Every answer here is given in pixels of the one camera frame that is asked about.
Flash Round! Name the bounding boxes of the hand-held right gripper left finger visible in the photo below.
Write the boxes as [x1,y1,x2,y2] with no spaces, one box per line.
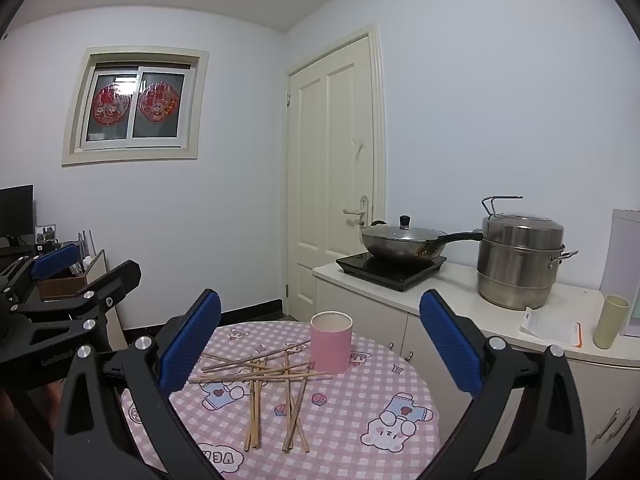
[52,288,236,480]

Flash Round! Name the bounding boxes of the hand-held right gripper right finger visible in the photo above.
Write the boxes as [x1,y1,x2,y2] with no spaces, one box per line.
[419,288,588,480]

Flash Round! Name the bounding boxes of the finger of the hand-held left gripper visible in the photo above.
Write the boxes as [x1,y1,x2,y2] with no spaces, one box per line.
[7,260,142,333]
[0,242,82,311]

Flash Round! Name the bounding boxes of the bunch of wooden chopsticks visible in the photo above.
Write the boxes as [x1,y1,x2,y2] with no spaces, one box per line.
[187,339,333,453]

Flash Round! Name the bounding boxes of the pink cup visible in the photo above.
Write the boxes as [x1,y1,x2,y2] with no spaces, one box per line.
[310,311,354,376]

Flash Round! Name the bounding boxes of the grey metal rods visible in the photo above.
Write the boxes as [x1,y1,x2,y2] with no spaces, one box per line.
[77,230,97,262]

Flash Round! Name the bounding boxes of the black computer monitor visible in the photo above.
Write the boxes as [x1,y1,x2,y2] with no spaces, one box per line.
[0,185,35,238]

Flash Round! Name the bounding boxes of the white printed paper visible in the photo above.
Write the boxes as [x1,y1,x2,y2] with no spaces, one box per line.
[519,306,577,345]

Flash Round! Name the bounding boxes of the stainless steel steamer pot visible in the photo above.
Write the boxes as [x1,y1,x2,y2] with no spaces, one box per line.
[476,210,579,311]

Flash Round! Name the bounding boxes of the white kitchen cabinet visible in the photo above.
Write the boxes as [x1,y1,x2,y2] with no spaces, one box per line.
[313,260,640,480]

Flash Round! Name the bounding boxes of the black induction cooktop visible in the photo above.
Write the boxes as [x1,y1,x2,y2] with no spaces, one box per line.
[335,252,447,292]

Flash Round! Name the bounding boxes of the glass wok lid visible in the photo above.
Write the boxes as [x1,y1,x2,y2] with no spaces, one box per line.
[362,215,447,242]

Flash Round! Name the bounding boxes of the pink checked tablecloth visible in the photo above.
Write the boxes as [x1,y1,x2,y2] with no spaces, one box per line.
[120,321,441,480]

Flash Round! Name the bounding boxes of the white orange-edged card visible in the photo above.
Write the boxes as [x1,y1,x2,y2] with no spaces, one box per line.
[560,321,584,349]

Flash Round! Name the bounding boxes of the pale green plastic cup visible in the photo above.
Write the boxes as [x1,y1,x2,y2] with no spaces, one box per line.
[593,294,631,350]

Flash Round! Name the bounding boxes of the red paper window decal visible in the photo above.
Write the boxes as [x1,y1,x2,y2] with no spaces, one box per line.
[92,85,132,125]
[138,81,177,123]

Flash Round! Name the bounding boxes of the cream framed window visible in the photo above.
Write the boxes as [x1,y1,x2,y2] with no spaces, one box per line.
[61,47,209,167]

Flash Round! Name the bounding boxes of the cream panelled door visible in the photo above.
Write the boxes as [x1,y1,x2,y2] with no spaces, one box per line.
[285,24,387,323]

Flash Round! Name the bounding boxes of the steel wok black handle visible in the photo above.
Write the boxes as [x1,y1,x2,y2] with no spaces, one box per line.
[361,220,484,263]

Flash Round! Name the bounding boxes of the metal wire handle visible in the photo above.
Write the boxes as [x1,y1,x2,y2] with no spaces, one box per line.
[481,196,523,217]

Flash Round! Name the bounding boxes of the cream lever door handle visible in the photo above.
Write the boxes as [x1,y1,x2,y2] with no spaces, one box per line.
[343,195,372,228]

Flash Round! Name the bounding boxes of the metal cabinet handle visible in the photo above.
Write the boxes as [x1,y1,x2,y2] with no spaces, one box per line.
[592,409,622,445]
[607,406,634,438]

